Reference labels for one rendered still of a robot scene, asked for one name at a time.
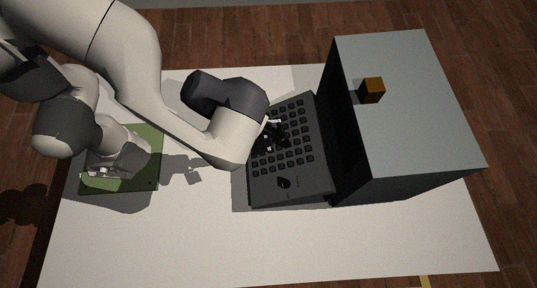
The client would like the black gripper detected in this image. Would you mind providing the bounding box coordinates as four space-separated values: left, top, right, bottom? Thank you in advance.
262 116 290 148

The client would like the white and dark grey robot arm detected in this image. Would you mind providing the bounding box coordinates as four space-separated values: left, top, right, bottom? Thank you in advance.
0 0 273 180

